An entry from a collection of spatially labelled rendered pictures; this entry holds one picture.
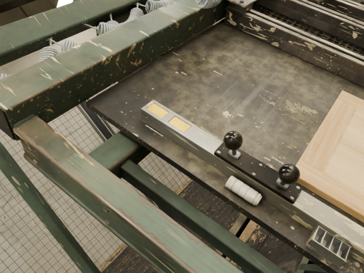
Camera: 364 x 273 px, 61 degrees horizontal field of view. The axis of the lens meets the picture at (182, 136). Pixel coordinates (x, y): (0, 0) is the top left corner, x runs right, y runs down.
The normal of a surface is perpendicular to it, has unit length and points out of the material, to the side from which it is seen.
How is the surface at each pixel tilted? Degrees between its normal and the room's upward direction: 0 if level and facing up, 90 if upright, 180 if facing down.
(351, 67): 90
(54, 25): 90
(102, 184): 55
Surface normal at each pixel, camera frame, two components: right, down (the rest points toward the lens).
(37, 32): 0.57, -0.26
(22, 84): 0.13, -0.67
